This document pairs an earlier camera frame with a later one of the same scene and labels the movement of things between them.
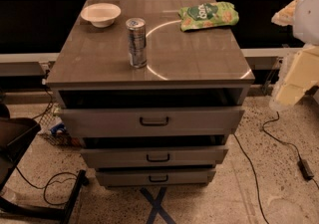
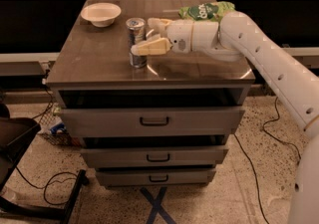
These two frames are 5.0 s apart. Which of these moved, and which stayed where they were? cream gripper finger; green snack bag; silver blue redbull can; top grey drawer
Moved: cream gripper finger
Stayed: top grey drawer; green snack bag; silver blue redbull can
